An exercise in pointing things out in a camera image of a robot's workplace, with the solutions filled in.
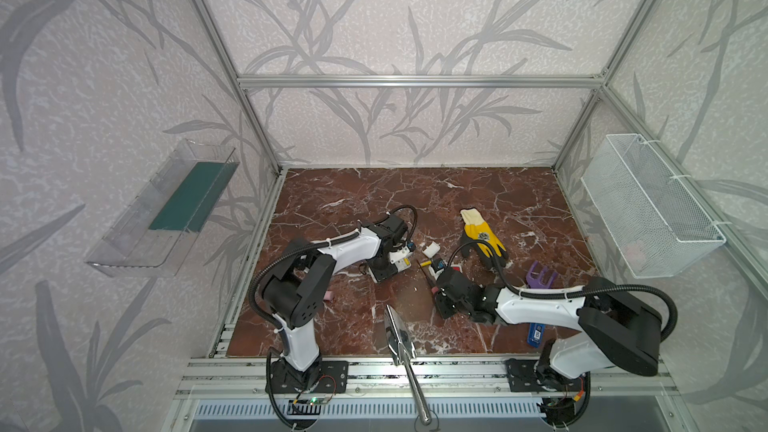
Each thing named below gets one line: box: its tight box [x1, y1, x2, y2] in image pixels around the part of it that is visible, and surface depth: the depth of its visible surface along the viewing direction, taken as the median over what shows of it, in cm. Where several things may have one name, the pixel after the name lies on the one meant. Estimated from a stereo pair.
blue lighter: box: [527, 323, 545, 349], surface depth 79 cm
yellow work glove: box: [460, 207, 508, 270], surface depth 101 cm
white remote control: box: [422, 241, 441, 258], surface depth 99 cm
